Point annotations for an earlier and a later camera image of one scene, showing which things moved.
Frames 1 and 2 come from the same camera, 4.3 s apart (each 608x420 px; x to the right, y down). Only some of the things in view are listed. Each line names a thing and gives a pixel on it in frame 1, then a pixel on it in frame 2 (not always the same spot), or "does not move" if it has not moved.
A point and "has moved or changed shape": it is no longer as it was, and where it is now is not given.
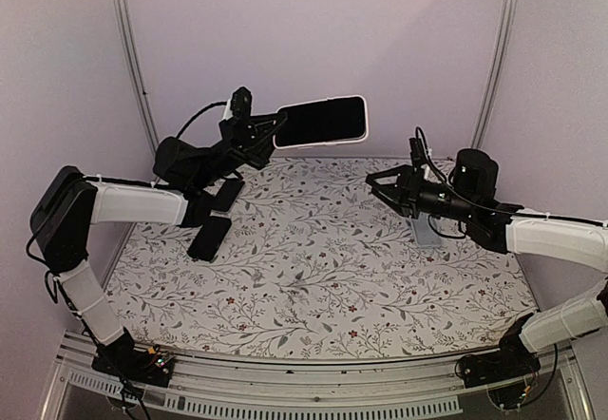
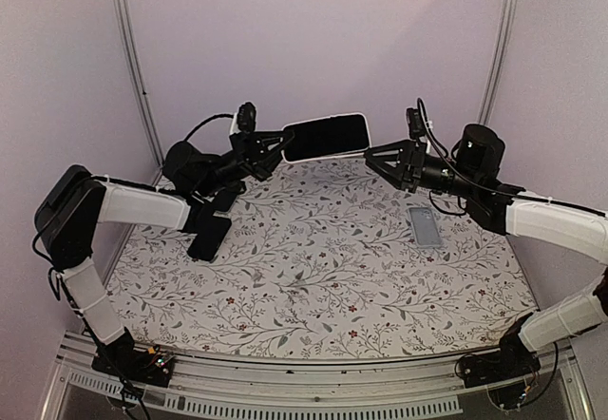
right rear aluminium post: [501, 55] does not move
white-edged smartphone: [329, 121] has moved or changed shape
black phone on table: [210, 238] does not move
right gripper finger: [402, 195] → [392, 162]
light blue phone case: [424, 233] does not move
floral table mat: [318, 265] does not move
